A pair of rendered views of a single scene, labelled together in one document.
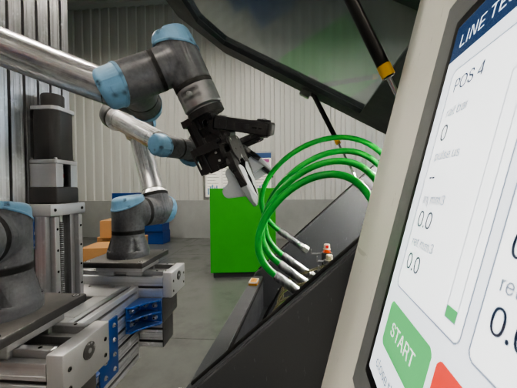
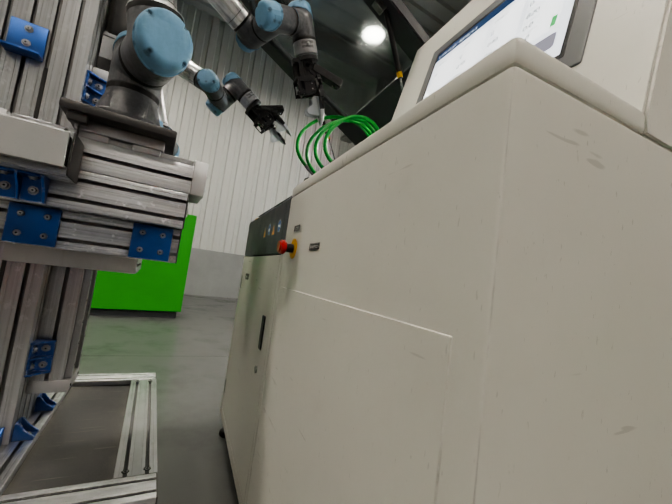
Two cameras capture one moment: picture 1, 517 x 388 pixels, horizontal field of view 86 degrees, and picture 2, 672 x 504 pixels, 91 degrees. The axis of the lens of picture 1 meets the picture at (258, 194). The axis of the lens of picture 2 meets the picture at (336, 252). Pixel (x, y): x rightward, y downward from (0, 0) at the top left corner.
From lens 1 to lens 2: 0.86 m
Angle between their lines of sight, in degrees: 34
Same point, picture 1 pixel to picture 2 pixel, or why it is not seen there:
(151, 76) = (293, 22)
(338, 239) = not seen: hidden behind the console
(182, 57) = (309, 22)
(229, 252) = (121, 283)
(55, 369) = (201, 171)
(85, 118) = not seen: outside the picture
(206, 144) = (308, 76)
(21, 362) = (173, 160)
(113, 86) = (276, 15)
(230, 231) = not seen: hidden behind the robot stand
